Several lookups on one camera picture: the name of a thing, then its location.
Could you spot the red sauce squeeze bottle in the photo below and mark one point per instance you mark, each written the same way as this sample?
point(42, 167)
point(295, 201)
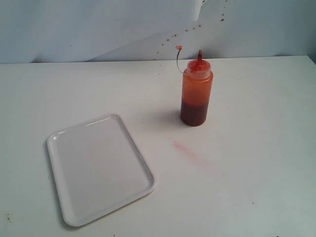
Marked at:
point(196, 90)

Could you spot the white rectangular plastic tray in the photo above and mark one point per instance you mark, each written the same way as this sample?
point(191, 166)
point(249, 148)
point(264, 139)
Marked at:
point(97, 169)

